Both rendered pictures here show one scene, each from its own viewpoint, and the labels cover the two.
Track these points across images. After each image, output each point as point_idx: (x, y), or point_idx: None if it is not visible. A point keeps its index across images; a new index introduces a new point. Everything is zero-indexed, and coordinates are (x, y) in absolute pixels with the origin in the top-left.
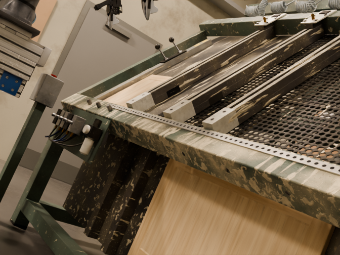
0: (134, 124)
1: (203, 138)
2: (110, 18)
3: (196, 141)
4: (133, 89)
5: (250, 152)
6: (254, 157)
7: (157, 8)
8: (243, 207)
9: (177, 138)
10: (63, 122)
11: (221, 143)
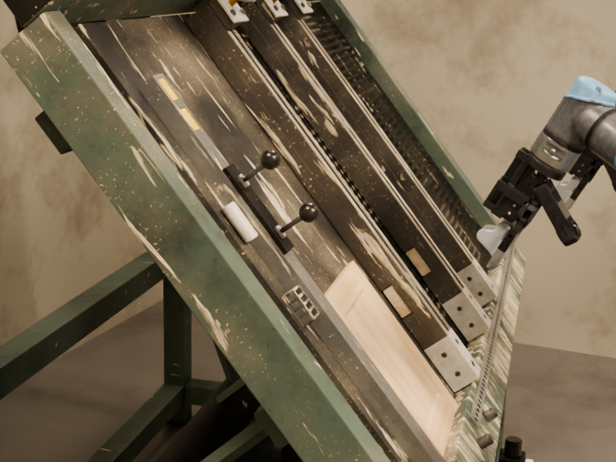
0: (505, 379)
1: (505, 311)
2: (517, 237)
3: (511, 319)
4: (387, 367)
5: (509, 287)
6: (512, 288)
7: (559, 183)
8: None
9: (511, 335)
10: None
11: (506, 300)
